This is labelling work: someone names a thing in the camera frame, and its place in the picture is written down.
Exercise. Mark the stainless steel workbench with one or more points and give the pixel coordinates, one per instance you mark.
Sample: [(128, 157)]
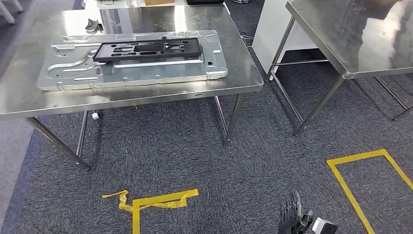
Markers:
[(193, 80)]

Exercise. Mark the small grey metal bracket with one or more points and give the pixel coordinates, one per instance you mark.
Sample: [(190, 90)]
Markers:
[(92, 26)]

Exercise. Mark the stainless steel table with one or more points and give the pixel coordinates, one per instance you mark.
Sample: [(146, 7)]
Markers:
[(338, 38)]

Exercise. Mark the black plastic trim panel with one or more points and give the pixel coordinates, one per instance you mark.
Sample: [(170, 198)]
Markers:
[(101, 55)]

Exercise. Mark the white frame table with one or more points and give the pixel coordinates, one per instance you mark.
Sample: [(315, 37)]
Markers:
[(8, 14)]

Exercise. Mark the stamped silver sheet-metal panel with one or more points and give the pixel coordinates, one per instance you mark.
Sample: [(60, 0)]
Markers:
[(145, 72)]

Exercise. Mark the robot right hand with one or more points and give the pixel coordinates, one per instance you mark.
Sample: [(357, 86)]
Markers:
[(290, 219)]

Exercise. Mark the white cabinet desk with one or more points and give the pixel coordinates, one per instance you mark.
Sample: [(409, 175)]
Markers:
[(274, 32)]

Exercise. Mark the crumpled yellow floor tape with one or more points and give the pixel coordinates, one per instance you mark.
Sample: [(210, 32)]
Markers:
[(161, 198)]

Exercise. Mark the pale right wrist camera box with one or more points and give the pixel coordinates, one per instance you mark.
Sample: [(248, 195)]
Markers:
[(324, 227)]

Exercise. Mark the white power adapter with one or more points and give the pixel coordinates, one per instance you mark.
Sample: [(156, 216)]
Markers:
[(95, 115)]

